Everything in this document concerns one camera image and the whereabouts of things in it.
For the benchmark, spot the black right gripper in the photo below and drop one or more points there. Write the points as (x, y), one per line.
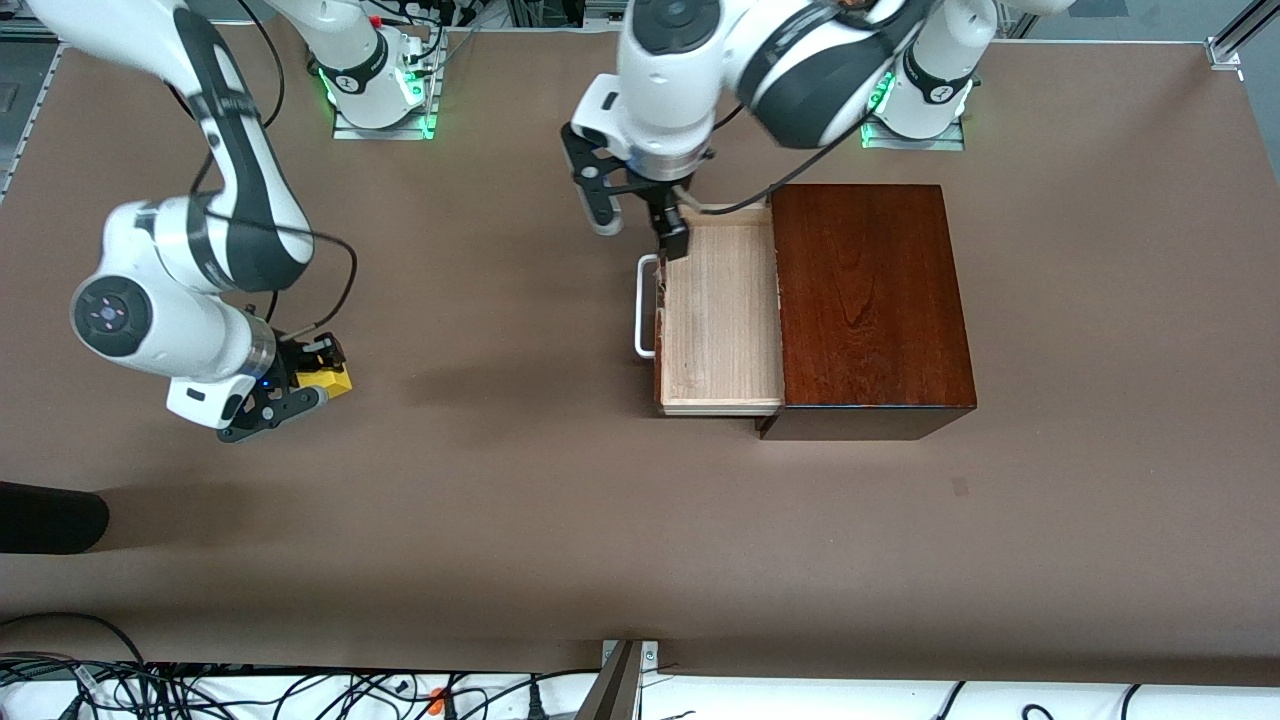
(293, 364)

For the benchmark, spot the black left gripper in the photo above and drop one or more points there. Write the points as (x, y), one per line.
(663, 207)

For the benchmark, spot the yellow block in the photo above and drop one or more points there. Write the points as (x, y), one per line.
(330, 383)

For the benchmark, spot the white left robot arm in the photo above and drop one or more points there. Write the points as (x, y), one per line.
(800, 70)

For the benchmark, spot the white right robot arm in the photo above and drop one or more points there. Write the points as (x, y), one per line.
(240, 200)

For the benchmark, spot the dark brown wooden cabinet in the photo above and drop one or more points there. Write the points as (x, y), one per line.
(870, 300)

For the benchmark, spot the black padded cylinder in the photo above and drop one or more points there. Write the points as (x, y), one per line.
(50, 518)

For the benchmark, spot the dark slanted metal beam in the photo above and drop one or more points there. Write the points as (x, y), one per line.
(610, 695)

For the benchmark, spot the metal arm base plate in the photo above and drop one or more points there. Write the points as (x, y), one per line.
(385, 133)
(915, 143)

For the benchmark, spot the aluminium edge rail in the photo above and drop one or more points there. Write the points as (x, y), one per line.
(36, 105)

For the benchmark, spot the small metal bracket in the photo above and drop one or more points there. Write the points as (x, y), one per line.
(650, 655)

